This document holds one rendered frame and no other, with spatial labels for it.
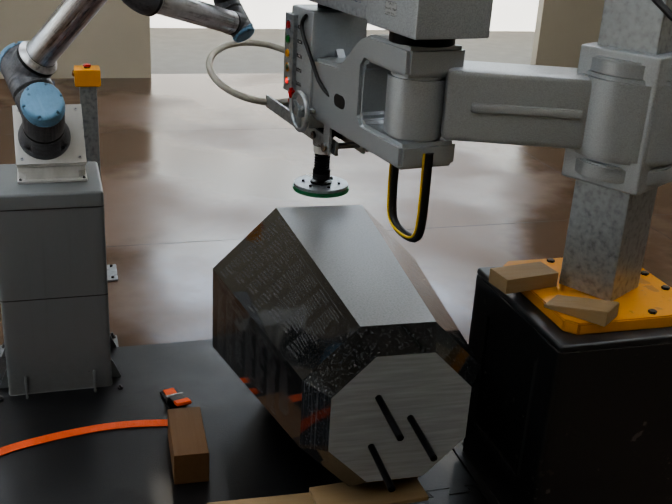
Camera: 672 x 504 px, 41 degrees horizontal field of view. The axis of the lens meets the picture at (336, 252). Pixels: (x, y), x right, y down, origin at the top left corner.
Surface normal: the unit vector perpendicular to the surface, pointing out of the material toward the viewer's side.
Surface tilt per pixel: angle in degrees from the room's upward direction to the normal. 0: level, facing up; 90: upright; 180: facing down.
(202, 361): 0
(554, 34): 90
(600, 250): 90
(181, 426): 0
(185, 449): 0
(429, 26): 90
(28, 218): 90
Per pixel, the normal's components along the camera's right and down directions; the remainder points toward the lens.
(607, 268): -0.69, 0.24
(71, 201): 0.29, 0.38
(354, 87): -0.90, 0.11
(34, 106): 0.30, -0.30
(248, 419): 0.05, -0.92
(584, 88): -0.07, 0.37
